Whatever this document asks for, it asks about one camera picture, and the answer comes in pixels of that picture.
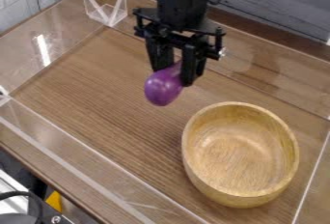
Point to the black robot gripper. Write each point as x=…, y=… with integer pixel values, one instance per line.
x=177, y=25

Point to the purple toy eggplant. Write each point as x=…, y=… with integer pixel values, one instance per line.
x=164, y=85

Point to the light wooden bowl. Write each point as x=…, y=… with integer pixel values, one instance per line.
x=241, y=154

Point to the yellow sticker tag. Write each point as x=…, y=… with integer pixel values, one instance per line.
x=54, y=201

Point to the clear acrylic corner bracket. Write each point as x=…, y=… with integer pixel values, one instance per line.
x=110, y=15

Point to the clear acrylic tray wall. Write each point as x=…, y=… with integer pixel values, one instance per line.
x=109, y=149

